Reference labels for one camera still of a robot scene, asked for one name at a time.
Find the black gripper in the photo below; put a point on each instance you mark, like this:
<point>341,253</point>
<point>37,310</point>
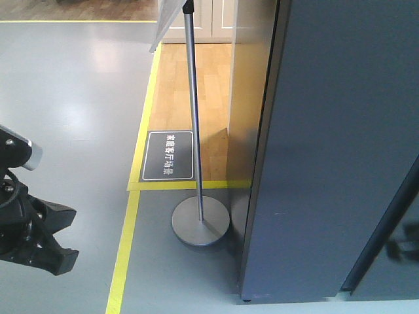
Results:
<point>28,227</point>

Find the refrigerator door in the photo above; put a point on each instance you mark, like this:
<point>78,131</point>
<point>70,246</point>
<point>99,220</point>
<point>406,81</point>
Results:
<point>314,147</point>

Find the black floor sign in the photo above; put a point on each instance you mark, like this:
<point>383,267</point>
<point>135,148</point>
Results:
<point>168,156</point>

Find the silver sign stand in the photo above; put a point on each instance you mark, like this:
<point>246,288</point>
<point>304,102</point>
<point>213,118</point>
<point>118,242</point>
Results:
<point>199,221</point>

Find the white panel door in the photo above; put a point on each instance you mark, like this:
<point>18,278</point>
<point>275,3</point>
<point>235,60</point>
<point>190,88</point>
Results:
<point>214,22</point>

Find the side-by-side refrigerator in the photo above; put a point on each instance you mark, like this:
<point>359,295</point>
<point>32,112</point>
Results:
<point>327,147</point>

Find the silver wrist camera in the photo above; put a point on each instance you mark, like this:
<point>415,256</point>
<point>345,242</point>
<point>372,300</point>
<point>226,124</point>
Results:
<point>18,151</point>

